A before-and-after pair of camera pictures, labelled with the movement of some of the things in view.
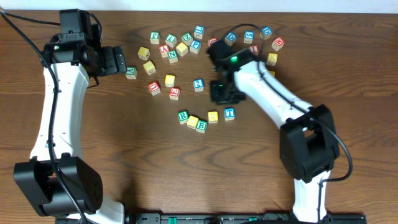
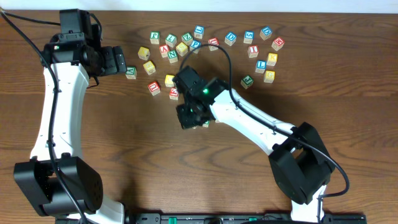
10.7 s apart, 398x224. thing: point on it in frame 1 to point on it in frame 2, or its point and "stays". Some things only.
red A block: [164, 49] stays
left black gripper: [117, 59] stays
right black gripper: [218, 100] to [186, 122]
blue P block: [195, 45] stays
